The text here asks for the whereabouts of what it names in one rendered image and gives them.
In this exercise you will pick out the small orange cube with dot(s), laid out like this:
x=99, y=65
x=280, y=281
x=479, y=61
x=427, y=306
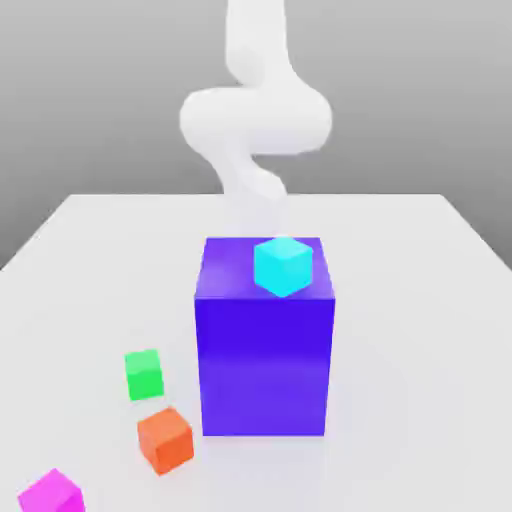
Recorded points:
x=166, y=440

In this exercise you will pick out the small cyan cube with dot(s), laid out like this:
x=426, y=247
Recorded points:
x=282, y=266

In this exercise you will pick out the small green cube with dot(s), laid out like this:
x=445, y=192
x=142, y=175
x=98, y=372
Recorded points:
x=144, y=376

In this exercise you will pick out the small magenta cube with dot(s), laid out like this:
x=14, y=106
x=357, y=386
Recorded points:
x=50, y=494

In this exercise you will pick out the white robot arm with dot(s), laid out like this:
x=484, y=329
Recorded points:
x=256, y=120

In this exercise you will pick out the large blue box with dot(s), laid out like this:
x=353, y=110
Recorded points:
x=264, y=360

